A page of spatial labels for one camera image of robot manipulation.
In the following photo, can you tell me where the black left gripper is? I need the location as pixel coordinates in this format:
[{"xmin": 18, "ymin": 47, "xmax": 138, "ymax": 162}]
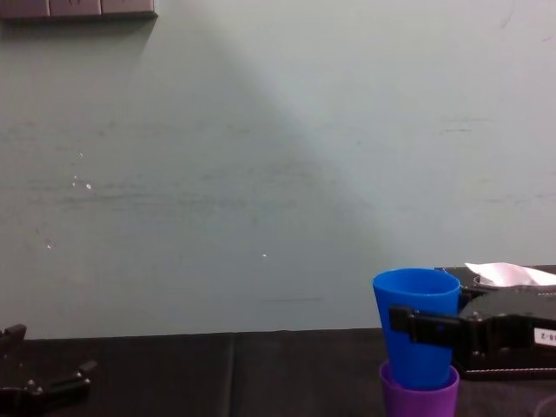
[{"xmin": 0, "ymin": 322, "xmax": 99, "ymax": 417}]

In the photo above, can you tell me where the purple plastic cup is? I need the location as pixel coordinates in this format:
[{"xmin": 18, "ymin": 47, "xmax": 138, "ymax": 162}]
[{"xmin": 378, "ymin": 362, "xmax": 460, "ymax": 417}]

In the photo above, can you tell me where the white tissue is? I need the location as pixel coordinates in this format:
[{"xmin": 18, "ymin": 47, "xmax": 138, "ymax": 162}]
[{"xmin": 463, "ymin": 261, "xmax": 556, "ymax": 288}]

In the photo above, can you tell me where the grey wall panel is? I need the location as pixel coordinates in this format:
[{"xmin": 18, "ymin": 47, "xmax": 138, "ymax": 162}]
[{"xmin": 0, "ymin": 0, "xmax": 159, "ymax": 21}]

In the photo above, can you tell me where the blue plastic cup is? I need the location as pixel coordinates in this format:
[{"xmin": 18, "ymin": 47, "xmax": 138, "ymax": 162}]
[{"xmin": 372, "ymin": 268, "xmax": 461, "ymax": 391}]

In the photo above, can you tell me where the black tissue box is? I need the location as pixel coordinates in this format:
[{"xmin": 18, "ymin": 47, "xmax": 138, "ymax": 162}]
[{"xmin": 434, "ymin": 264, "xmax": 556, "ymax": 383}]

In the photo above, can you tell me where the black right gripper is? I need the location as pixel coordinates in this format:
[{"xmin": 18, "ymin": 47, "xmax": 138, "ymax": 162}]
[{"xmin": 388, "ymin": 281, "xmax": 556, "ymax": 364}]

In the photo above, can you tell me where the black table cloth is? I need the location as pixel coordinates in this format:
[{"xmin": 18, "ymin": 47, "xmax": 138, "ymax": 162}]
[{"xmin": 0, "ymin": 326, "xmax": 556, "ymax": 417}]

